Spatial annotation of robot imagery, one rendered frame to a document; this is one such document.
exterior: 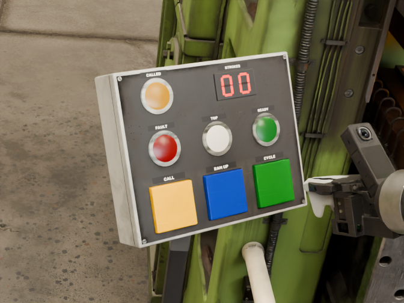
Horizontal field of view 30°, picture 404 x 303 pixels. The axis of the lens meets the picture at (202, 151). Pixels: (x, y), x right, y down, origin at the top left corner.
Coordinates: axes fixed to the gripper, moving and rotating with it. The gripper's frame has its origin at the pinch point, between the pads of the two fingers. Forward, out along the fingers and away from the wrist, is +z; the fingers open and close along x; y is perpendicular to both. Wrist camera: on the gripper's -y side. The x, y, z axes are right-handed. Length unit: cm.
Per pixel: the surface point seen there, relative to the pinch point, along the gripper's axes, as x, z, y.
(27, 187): 9, 192, 12
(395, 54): 66, 45, -19
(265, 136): -0.5, 10.2, -7.5
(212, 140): -11.1, 10.2, -8.4
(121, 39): 107, 299, -50
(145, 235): -25.5, 10.6, 4.5
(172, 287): -10.2, 35.4, 21.1
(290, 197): 2.7, 9.9, 3.9
